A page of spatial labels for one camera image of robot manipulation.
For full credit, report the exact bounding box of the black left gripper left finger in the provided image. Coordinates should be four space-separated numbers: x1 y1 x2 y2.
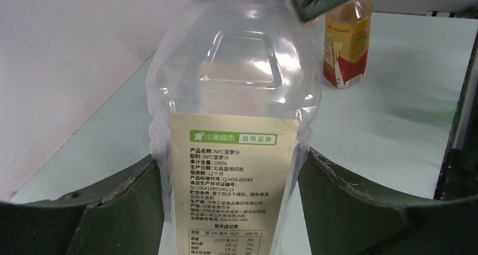
1 156 163 254

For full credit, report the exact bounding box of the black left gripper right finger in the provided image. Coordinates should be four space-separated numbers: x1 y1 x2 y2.
298 150 477 254

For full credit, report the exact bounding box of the red gold label tea bottle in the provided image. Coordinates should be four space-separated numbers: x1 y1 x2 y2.
323 0 373 89

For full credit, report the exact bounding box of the clear square bottle cream label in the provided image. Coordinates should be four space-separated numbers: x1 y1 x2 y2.
145 0 321 254

